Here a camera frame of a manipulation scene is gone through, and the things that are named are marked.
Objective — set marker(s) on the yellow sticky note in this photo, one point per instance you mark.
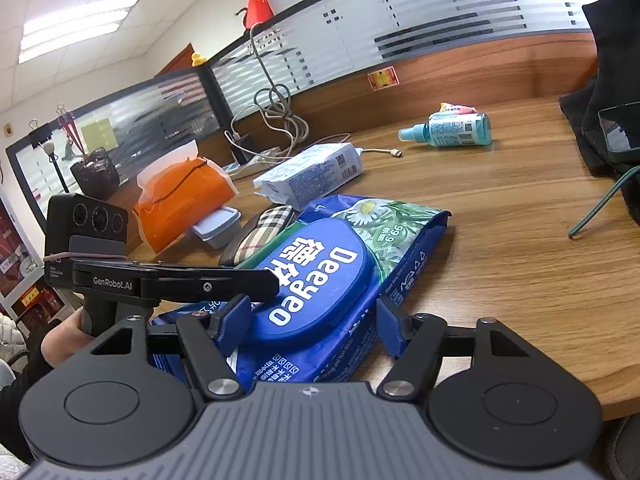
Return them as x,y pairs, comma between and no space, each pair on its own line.
99,134

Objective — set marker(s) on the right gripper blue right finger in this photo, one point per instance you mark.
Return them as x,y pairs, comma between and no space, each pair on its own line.
394,327

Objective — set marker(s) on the teal spray bottle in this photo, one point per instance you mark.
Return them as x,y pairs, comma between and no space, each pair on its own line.
444,130

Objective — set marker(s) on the person's left hand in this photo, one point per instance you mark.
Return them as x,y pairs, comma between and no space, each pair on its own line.
65,340

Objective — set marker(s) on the dark pen holder cup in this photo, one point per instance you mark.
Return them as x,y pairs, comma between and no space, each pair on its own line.
96,175

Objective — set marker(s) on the black smartphone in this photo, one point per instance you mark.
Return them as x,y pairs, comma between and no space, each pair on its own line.
620,126

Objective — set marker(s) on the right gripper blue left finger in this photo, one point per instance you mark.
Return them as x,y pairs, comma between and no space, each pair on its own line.
229,324

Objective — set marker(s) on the plaid glasses case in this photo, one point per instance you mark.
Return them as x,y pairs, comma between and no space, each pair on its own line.
258,232

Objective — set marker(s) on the white tissue pack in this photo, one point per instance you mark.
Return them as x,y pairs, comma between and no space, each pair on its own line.
312,174

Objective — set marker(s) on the small snack packet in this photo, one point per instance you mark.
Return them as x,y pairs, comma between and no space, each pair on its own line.
456,109

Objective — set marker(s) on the black jacket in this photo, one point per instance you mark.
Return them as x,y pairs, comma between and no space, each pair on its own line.
615,29

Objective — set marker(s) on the red flag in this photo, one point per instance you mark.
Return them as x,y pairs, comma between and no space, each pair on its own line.
257,12

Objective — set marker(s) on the blue Deeyeo wet wipes pack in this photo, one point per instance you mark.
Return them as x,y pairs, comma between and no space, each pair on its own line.
333,262

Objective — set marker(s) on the yellow rubber duck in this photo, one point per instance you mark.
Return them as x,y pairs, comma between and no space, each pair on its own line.
198,59

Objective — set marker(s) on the small clear plastic box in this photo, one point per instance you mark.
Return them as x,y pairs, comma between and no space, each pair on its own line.
219,228

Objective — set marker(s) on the red sticker label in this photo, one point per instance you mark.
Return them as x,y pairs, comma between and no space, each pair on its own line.
383,78

